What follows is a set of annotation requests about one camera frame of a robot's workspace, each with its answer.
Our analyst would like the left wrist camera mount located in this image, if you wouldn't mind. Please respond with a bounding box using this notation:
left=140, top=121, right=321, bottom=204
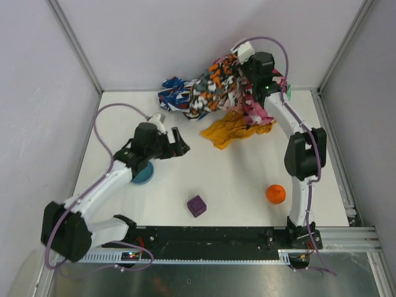
left=147, top=113, right=166, bottom=134

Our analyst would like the aluminium frame post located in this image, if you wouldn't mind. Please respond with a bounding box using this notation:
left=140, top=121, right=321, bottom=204
left=46, top=0, right=103, bottom=95
left=317, top=0, right=376, bottom=93

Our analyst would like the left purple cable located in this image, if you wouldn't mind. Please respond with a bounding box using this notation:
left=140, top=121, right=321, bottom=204
left=45, top=103, right=155, bottom=275

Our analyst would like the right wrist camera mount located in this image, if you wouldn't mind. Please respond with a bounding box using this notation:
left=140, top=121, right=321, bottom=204
left=231, top=40, right=256, bottom=64

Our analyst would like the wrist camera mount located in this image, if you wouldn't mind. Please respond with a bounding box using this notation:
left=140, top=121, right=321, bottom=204
left=147, top=113, right=166, bottom=134
left=231, top=40, right=256, bottom=64

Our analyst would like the blue bowl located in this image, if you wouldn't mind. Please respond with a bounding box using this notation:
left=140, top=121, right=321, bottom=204
left=132, top=161, right=154, bottom=185

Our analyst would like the aluminium front rail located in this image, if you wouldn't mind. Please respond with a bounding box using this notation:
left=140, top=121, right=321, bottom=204
left=45, top=226, right=383, bottom=253

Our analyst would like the blue white patterned cloth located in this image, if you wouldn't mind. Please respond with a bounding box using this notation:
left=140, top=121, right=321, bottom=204
left=157, top=77, right=197, bottom=118

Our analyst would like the purple cube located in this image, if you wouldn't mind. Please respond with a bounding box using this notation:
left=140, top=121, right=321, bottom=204
left=187, top=195, right=207, bottom=218

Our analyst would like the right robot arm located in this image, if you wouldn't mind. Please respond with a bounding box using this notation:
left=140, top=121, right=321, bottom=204
left=238, top=52, right=327, bottom=249

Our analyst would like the right aluminium frame post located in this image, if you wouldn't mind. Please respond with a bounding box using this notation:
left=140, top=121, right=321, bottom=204
left=317, top=0, right=376, bottom=93

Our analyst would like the green white cloth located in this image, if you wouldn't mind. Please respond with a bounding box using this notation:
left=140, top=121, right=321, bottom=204
left=286, top=84, right=291, bottom=101

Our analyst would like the orange fruit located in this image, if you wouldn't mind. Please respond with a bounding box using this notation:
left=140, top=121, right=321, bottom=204
left=265, top=184, right=286, bottom=204

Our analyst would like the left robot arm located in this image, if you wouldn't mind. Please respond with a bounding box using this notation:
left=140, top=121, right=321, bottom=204
left=41, top=122, right=190, bottom=262

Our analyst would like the yellow cloth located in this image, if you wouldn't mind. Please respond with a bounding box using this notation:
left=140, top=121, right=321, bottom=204
left=200, top=111, right=277, bottom=150

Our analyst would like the orange black camouflage cloth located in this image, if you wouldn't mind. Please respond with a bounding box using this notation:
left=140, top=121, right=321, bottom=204
left=185, top=54, right=243, bottom=120

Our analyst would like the pink camouflage cloth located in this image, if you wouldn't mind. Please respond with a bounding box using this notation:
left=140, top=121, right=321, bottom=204
left=208, top=54, right=275, bottom=126

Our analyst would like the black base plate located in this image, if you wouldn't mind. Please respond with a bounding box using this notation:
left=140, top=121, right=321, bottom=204
left=123, top=226, right=323, bottom=260

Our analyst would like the grey slotted cable duct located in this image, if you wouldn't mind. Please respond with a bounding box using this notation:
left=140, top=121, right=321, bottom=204
left=79, top=249, right=290, bottom=265

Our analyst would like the left aluminium frame post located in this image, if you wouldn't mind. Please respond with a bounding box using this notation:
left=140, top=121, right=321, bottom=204
left=46, top=0, right=103, bottom=95

